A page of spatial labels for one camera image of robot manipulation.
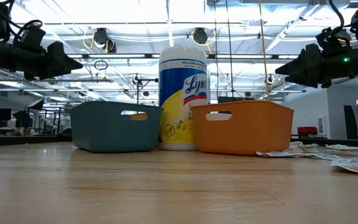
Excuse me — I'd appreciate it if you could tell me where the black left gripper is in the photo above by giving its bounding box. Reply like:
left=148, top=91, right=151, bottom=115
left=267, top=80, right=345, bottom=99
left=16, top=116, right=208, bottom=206
left=7, top=40, right=84, bottom=81

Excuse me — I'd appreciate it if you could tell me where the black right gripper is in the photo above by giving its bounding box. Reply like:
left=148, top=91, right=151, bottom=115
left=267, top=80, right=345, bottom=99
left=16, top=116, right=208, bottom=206
left=275, top=43, right=358, bottom=89

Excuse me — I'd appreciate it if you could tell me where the black softbox light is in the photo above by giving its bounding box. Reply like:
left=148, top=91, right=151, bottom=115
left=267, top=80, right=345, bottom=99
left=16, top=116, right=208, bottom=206
left=26, top=98, right=45, bottom=111

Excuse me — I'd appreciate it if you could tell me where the red storage box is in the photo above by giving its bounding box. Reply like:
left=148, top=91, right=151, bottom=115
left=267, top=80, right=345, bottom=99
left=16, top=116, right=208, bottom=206
left=296, top=126, right=318, bottom=135

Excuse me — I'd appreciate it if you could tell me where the grey green curtain panel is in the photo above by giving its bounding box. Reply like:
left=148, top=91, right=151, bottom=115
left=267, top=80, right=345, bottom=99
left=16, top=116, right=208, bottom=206
left=343, top=102, right=358, bottom=140

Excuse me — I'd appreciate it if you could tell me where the green striped bandage wrapper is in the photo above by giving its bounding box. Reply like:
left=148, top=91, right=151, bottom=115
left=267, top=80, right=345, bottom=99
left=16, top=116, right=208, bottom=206
left=289, top=141, right=319, bottom=150
left=324, top=141, right=358, bottom=152

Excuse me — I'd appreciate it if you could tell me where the teal plastic bin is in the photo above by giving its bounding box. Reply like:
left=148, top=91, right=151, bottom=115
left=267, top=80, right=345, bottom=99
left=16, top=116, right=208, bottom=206
left=69, top=100, right=164, bottom=153

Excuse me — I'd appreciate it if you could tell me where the orange plastic bin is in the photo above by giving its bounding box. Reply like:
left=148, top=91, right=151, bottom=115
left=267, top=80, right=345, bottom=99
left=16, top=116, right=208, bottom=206
left=192, top=99, right=295, bottom=156

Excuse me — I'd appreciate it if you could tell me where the white red bandage packet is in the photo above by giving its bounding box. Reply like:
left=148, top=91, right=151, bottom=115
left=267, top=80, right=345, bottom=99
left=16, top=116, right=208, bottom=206
left=303, top=152, right=345, bottom=161
left=330, top=155, right=358, bottom=177
left=255, top=150, right=308, bottom=158

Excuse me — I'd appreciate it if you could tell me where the white plastic bin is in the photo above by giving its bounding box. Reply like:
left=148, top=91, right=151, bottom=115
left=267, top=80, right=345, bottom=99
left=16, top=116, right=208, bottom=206
left=205, top=111, right=232, bottom=121

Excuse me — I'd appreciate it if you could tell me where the Lysol wipes canister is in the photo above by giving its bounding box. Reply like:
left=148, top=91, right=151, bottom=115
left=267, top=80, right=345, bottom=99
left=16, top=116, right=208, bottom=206
left=158, top=44, right=209, bottom=152

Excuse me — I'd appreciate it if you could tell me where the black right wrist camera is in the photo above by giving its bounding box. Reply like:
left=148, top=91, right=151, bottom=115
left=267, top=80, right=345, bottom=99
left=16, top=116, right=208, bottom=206
left=315, top=26, right=352, bottom=52

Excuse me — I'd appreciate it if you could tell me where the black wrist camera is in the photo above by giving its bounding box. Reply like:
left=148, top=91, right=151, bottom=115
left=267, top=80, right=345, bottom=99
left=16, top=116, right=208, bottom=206
left=12, top=20, right=47, bottom=52
left=315, top=26, right=352, bottom=52

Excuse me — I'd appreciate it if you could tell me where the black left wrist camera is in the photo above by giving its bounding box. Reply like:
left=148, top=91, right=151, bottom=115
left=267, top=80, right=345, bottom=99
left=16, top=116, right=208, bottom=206
left=12, top=20, right=47, bottom=52

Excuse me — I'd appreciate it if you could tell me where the white wall panel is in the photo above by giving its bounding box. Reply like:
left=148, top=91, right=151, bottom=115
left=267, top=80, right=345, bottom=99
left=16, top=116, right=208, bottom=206
left=317, top=114, right=328, bottom=134

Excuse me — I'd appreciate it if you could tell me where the yellow hanging cable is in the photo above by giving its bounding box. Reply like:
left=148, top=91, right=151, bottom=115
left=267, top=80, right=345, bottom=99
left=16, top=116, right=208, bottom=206
left=257, top=0, right=272, bottom=101

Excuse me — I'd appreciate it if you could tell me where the black ceiling cable reel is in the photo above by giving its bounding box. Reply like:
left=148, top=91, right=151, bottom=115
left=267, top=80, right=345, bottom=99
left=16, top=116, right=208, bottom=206
left=192, top=27, right=209, bottom=45
left=92, top=27, right=117, bottom=54

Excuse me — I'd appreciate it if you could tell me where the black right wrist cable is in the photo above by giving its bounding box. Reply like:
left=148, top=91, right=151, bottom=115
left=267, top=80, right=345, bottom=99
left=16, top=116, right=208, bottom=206
left=327, top=0, right=354, bottom=32

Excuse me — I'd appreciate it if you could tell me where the black hanging cable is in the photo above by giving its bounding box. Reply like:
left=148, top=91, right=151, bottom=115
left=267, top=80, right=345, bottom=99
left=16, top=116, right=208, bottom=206
left=225, top=0, right=233, bottom=98

